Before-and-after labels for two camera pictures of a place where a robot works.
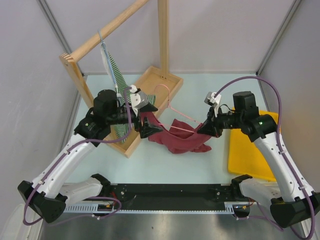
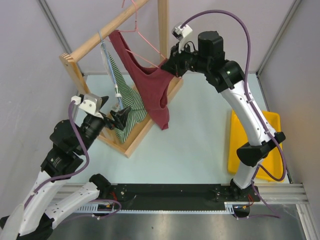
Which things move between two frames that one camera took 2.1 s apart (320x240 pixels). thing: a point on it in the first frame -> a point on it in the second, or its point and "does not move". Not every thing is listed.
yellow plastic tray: (245, 158) does not move
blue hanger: (109, 66) does not move
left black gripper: (147, 129) -> (121, 117)
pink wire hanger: (176, 111) -> (136, 30)
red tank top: (181, 137) -> (152, 83)
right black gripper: (211, 126) -> (175, 57)
